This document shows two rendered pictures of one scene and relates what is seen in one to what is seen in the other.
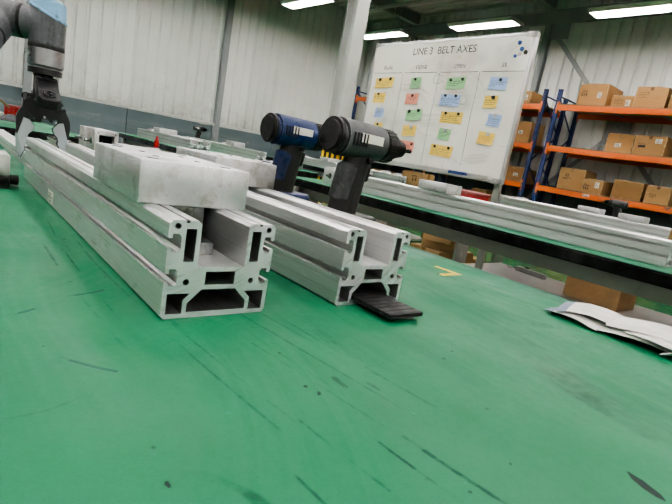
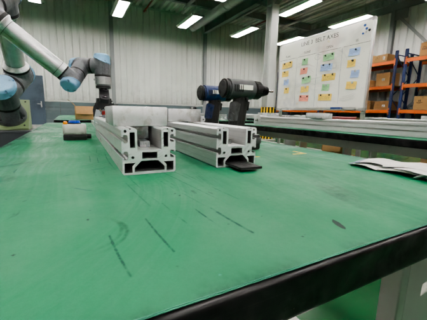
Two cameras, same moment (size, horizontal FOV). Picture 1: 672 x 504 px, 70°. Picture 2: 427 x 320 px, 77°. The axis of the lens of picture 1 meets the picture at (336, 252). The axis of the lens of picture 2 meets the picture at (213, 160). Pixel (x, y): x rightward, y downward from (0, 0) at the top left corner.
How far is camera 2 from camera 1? 0.15 m
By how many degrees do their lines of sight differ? 14
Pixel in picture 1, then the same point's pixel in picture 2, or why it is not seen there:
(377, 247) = (239, 137)
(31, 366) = (58, 190)
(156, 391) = (103, 195)
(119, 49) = (153, 76)
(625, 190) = not seen: outside the picture
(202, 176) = (142, 111)
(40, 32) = (98, 69)
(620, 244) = not seen: outside the picture
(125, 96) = (158, 99)
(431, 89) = (314, 63)
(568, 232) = (401, 129)
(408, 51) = (298, 45)
